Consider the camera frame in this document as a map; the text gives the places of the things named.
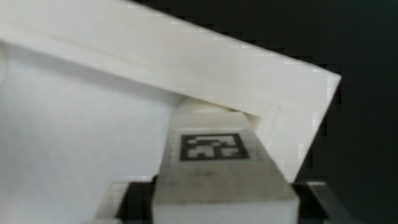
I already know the white square tabletop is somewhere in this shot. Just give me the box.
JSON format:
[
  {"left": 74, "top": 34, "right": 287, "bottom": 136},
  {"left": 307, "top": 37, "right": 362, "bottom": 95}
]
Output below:
[{"left": 0, "top": 0, "right": 339, "bottom": 224}]

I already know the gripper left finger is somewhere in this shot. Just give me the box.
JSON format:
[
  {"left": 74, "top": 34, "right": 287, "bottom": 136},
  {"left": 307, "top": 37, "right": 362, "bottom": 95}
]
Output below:
[{"left": 94, "top": 180, "right": 156, "bottom": 224}]

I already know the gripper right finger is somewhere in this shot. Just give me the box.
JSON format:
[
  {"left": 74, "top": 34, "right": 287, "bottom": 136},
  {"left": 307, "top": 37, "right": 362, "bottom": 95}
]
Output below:
[{"left": 291, "top": 182, "right": 355, "bottom": 224}]

